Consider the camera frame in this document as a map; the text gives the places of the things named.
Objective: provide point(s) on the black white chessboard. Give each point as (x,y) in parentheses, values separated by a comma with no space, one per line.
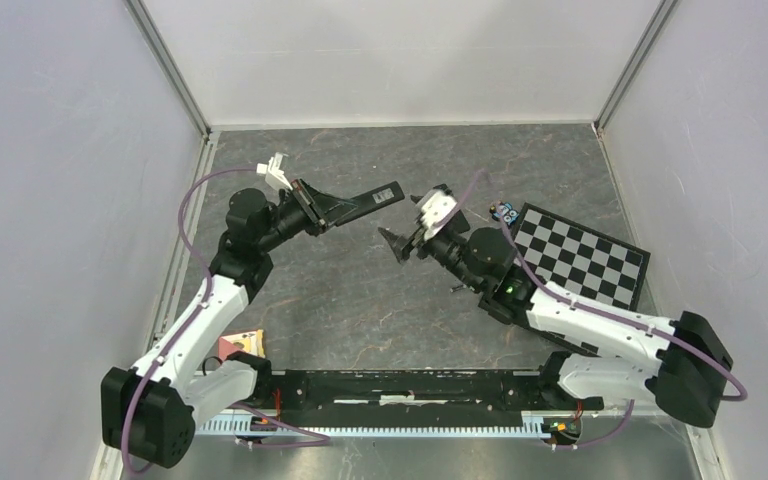
(580,259)

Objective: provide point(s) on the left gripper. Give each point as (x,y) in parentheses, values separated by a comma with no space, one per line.
(318,208)

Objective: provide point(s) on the black remote with buttons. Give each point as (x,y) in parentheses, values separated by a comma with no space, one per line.
(380,197)

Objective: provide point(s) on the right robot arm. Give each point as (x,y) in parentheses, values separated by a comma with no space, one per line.
(680,365)

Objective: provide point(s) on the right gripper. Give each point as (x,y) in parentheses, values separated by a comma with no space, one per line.
(402,245)

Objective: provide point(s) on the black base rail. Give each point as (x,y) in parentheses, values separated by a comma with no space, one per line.
(411,398)

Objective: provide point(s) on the white cable duct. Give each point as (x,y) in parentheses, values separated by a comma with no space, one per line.
(231,423)

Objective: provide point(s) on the black remote back up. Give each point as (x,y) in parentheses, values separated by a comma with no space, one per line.
(458,224)

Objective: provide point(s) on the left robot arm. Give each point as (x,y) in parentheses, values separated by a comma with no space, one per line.
(153,409)

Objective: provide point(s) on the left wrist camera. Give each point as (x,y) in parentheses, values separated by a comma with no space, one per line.
(273,173)

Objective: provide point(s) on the blue owl figure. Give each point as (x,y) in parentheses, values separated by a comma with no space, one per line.
(504,212)

